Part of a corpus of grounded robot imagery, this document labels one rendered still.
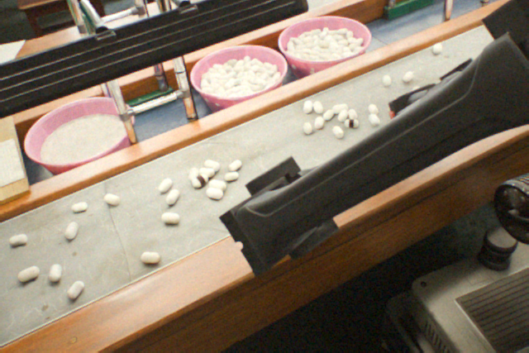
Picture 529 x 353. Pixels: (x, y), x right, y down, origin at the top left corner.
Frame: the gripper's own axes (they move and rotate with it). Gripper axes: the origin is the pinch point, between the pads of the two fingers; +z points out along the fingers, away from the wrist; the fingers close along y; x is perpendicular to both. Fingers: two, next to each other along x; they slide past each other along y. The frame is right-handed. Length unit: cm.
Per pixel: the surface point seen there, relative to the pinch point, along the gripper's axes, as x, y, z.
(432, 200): 19.4, -1.6, 0.4
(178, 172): -5.3, 41.1, 23.9
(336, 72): -13.7, -7.7, 30.0
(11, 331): 8, 79, 8
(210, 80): -25, 20, 49
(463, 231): 55, -52, 67
